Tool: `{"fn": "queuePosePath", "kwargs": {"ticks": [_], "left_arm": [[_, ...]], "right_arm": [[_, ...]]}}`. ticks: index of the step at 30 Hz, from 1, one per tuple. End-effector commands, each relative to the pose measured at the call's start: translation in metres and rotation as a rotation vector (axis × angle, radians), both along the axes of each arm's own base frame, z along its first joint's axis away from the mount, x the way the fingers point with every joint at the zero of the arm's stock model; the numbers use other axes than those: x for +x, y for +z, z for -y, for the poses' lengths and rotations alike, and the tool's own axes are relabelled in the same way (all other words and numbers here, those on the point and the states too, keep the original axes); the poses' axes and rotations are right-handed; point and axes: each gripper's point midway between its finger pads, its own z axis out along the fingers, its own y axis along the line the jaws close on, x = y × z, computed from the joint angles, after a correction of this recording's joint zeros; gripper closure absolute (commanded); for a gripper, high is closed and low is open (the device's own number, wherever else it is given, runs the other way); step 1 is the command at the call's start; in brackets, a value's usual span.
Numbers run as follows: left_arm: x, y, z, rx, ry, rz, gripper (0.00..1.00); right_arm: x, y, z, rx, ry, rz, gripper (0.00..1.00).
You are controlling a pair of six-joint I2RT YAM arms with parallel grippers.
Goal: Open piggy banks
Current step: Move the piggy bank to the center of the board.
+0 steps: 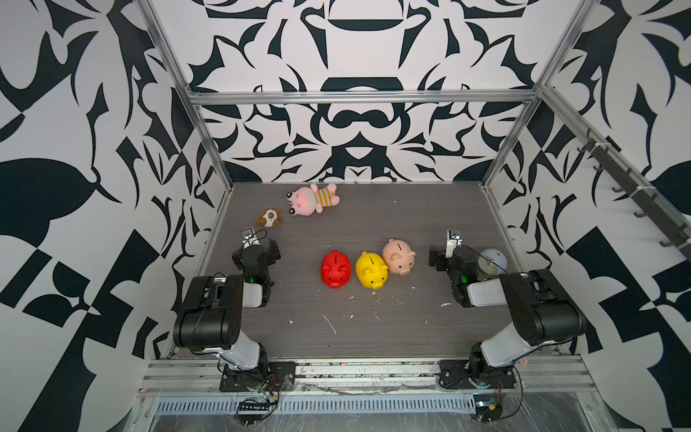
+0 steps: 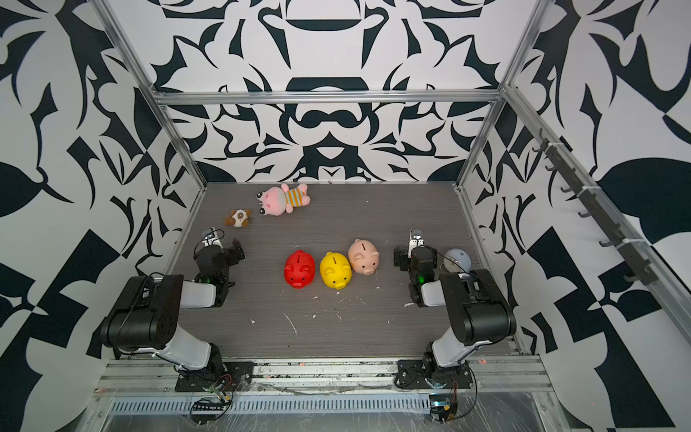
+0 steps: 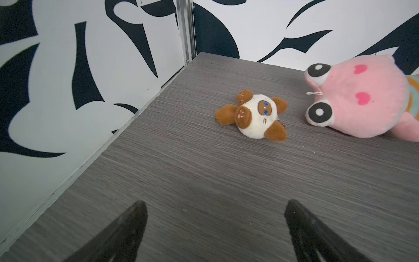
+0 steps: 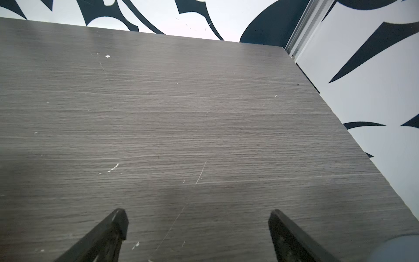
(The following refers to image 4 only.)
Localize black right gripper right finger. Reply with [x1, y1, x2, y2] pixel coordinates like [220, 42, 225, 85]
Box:
[268, 210, 339, 262]

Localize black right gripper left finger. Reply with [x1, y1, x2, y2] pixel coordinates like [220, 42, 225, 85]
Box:
[55, 209, 129, 262]

